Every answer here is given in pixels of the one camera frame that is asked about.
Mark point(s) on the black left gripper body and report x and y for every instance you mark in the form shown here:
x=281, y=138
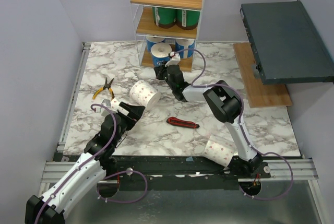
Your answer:
x=127, y=125

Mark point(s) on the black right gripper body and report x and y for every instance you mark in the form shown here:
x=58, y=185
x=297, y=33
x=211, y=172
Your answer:
x=164, y=71

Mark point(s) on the pink dotted roll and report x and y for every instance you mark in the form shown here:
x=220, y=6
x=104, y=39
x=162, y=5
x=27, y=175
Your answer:
x=218, y=150
x=115, y=104
x=144, y=94

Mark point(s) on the blue paper roll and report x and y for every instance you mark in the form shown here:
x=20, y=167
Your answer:
x=188, y=45

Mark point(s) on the green roll back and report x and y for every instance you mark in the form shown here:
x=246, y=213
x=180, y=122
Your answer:
x=164, y=17

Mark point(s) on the green roll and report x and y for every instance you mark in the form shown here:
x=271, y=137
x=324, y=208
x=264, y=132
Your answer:
x=187, y=19
x=164, y=17

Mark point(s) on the green roll front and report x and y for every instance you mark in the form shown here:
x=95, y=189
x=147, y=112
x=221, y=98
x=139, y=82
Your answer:
x=187, y=19

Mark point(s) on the white wire wooden shelf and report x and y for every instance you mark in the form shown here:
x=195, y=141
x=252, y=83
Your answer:
x=144, y=25

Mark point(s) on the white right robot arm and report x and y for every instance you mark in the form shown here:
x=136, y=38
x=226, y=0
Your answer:
x=227, y=107

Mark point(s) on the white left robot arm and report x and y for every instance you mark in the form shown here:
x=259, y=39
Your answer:
x=92, y=166

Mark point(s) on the red black utility knife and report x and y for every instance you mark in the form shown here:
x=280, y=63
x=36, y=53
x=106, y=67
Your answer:
x=182, y=123

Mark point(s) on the wooden board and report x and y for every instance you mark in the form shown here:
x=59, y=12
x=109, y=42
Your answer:
x=259, y=95

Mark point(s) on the pink dotted roll front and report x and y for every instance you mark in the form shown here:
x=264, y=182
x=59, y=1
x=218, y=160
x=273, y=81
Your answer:
x=218, y=150

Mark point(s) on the dark green metal box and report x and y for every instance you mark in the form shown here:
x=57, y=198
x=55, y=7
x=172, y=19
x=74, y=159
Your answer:
x=286, y=44

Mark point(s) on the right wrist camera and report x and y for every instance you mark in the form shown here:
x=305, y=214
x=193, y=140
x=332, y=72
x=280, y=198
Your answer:
x=174, y=59

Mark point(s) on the yellow handled pliers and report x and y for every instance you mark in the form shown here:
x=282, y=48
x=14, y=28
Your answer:
x=107, y=86

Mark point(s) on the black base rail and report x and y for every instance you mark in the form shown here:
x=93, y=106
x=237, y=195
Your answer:
x=182, y=173

